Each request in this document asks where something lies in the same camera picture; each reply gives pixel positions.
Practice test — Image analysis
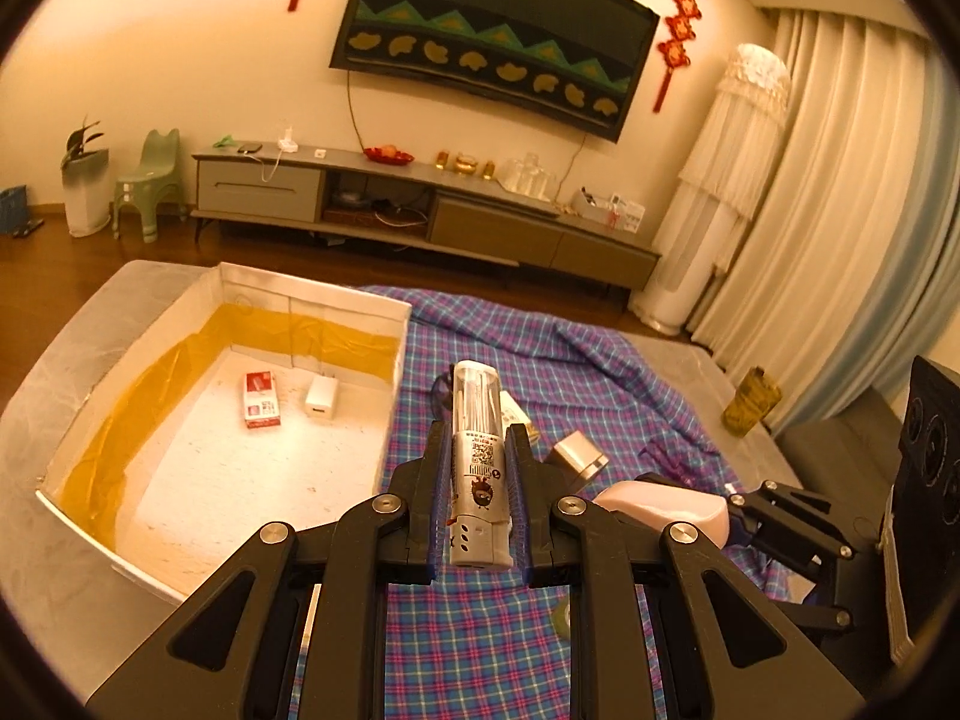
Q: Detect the large red knot ornament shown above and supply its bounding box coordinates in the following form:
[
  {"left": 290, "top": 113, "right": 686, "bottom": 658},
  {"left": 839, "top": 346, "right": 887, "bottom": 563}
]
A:
[{"left": 653, "top": 0, "right": 710, "bottom": 114}]

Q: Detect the grey television cabinet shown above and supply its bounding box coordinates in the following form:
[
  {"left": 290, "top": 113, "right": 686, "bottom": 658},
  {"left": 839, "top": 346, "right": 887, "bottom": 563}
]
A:
[{"left": 189, "top": 146, "right": 663, "bottom": 293}]

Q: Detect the set of clear glasses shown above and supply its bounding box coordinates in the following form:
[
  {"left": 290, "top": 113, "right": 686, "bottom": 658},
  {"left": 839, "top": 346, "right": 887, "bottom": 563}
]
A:
[{"left": 498, "top": 152, "right": 560, "bottom": 200}]

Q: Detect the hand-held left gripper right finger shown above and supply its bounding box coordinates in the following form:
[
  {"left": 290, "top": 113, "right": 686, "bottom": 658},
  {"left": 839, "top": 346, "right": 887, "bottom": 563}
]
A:
[{"left": 504, "top": 424, "right": 872, "bottom": 720}]

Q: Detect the small red and white box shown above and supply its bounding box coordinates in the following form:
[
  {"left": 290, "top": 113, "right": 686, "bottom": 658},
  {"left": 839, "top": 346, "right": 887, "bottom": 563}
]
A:
[{"left": 241, "top": 371, "right": 281, "bottom": 430}]

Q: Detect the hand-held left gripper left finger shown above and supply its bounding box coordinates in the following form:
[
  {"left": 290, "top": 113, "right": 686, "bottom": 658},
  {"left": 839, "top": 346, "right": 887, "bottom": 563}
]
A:
[{"left": 86, "top": 420, "right": 452, "bottom": 720}]

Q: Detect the potted green plant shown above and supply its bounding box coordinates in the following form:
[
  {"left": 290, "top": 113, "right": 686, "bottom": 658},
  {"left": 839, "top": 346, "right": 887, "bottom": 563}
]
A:
[{"left": 61, "top": 117, "right": 105, "bottom": 166}]

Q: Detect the white bin with plant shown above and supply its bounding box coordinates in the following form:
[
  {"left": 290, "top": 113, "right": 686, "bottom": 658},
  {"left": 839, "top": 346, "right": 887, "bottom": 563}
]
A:
[{"left": 61, "top": 150, "right": 113, "bottom": 239}]

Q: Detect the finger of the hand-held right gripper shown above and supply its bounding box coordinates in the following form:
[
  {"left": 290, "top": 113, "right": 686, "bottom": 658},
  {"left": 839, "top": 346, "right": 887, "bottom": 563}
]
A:
[
  {"left": 724, "top": 480, "right": 860, "bottom": 587},
  {"left": 776, "top": 577, "right": 857, "bottom": 637}
]

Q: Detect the pink case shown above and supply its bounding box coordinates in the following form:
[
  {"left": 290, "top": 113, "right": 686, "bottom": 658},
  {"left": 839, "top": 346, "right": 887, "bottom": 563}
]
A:
[{"left": 592, "top": 481, "right": 730, "bottom": 550}]

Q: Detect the silver rectangular box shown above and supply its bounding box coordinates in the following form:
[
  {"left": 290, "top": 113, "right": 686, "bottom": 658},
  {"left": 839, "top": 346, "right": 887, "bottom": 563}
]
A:
[{"left": 551, "top": 431, "right": 610, "bottom": 493}]

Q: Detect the white cylindrical tube package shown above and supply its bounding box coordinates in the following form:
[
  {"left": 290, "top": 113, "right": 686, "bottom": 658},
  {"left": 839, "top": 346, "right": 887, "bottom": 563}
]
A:
[{"left": 448, "top": 360, "right": 515, "bottom": 569}]

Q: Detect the white desk organizer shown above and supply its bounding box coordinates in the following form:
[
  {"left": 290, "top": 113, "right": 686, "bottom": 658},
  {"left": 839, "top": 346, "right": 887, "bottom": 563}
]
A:
[{"left": 573, "top": 187, "right": 647, "bottom": 230}]

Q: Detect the white charger adapter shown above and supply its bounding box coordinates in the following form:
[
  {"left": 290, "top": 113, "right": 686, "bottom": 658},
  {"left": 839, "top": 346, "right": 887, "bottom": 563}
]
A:
[{"left": 304, "top": 376, "right": 340, "bottom": 419}]

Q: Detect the blue purple plaid cloth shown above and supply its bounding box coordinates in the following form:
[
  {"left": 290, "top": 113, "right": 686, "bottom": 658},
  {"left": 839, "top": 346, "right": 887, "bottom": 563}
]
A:
[{"left": 289, "top": 285, "right": 809, "bottom": 720}]

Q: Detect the cream curtain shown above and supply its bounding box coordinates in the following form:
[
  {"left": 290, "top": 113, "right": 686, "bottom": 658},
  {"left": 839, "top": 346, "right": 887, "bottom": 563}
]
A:
[{"left": 688, "top": 6, "right": 960, "bottom": 425}]

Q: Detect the covered standing air conditioner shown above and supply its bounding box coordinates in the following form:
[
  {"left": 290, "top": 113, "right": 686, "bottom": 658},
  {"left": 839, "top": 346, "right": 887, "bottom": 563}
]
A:
[{"left": 628, "top": 43, "right": 793, "bottom": 335}]

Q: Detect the white printed packet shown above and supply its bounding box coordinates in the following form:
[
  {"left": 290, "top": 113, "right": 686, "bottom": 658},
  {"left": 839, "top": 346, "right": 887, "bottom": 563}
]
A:
[{"left": 501, "top": 390, "right": 542, "bottom": 445}]

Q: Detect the television with patterned cover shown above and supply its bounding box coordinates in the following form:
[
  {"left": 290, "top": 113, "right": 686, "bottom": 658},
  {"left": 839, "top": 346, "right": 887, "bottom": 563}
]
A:
[{"left": 330, "top": 0, "right": 662, "bottom": 143}]

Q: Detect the green plastic chair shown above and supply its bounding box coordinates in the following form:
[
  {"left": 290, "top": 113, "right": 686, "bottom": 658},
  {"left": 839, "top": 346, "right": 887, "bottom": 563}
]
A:
[{"left": 112, "top": 127, "right": 189, "bottom": 243}]

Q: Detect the white box with yellow lining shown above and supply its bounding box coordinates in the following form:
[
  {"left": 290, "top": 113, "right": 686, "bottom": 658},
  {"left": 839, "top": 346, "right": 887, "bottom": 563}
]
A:
[{"left": 34, "top": 261, "right": 413, "bottom": 605}]

